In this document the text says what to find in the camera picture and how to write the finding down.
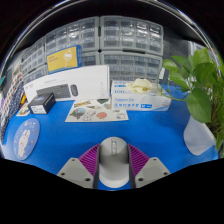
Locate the red white checked cloth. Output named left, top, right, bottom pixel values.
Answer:
left=3, top=66, right=24, bottom=113

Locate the white computer mouse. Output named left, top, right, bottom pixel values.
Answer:
left=98, top=136, right=130, bottom=189

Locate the dark blue dotted cloth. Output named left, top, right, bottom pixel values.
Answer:
left=0, top=84, right=23, bottom=143

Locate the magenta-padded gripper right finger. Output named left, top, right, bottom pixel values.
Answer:
left=128, top=143, right=172, bottom=189

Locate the white keyboard packaging box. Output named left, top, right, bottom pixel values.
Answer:
left=23, top=64, right=111, bottom=103

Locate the small black box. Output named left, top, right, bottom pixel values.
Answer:
left=27, top=92, right=57, bottom=115

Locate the blue white glove box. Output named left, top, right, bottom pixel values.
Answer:
left=110, top=78, right=172, bottom=112

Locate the round blue printed mouse pad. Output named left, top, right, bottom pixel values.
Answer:
left=12, top=117, right=41, bottom=161

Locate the green plant in white pot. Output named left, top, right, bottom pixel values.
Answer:
left=156, top=48, right=224, bottom=158

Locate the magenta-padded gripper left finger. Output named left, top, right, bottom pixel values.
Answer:
left=57, top=143, right=101, bottom=190

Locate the yellow and blue box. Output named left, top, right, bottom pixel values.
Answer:
left=45, top=44, right=84, bottom=75

